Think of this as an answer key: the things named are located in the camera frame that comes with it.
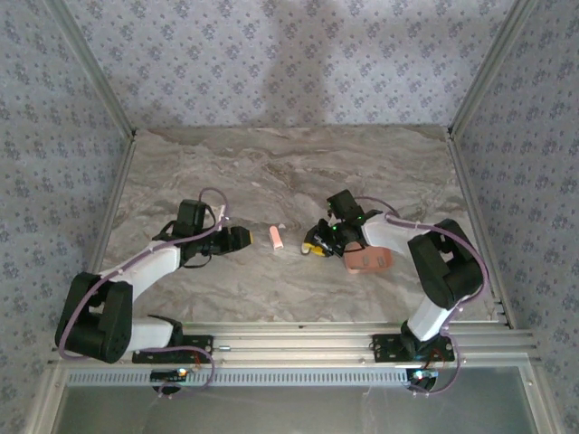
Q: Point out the pink stapler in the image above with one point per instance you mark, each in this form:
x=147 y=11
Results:
x=276 y=237

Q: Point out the pink plastic tray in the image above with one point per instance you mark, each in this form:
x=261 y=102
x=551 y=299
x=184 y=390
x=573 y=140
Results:
x=357 y=267

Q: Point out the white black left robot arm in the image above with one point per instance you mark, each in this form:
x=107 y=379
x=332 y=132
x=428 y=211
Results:
x=145 y=264

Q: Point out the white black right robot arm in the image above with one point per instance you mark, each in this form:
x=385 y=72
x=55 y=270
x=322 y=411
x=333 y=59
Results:
x=393 y=235

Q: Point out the silver bolt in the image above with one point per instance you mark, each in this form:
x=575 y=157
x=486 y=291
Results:
x=225 y=348

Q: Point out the black electronics box with light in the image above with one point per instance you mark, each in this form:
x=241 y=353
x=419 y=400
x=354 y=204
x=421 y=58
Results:
x=169 y=374
x=423 y=379

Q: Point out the grey metal panel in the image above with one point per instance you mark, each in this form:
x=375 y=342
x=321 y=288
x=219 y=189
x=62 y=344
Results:
x=294 y=411

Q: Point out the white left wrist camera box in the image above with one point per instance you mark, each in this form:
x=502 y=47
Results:
x=221 y=219

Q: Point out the aluminium side rail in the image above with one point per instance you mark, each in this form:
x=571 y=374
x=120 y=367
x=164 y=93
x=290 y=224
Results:
x=477 y=226
x=107 y=203

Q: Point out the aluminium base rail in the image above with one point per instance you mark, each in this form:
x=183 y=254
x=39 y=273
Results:
x=294 y=339

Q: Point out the aluminium corner post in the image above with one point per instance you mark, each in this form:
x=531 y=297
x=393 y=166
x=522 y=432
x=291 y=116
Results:
x=92 y=68
x=490 y=68

